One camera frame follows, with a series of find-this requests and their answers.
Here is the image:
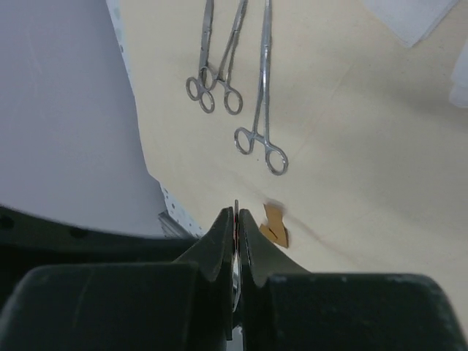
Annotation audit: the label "steel hemostat clamp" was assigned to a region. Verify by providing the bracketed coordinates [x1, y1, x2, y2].
[234, 1, 289, 176]

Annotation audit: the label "beige cloth drape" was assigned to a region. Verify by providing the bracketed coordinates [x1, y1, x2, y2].
[105, 0, 468, 290]

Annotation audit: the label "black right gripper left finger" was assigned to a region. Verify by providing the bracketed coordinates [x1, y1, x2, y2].
[1, 208, 234, 350]

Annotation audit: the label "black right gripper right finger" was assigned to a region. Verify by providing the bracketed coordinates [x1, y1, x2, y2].
[237, 209, 467, 350]

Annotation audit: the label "white gauze pad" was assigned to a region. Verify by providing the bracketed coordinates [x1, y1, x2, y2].
[362, 0, 459, 48]
[449, 41, 468, 108]

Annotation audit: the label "steel tweezers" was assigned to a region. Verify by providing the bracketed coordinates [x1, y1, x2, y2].
[230, 200, 243, 350]

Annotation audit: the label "steel forceps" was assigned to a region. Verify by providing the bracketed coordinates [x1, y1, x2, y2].
[214, 1, 248, 116]

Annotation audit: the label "brown indicator tape strip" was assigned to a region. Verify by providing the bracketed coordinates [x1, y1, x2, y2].
[259, 200, 290, 249]

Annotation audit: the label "steel scissors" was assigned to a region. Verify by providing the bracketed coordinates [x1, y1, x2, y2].
[185, 0, 216, 113]

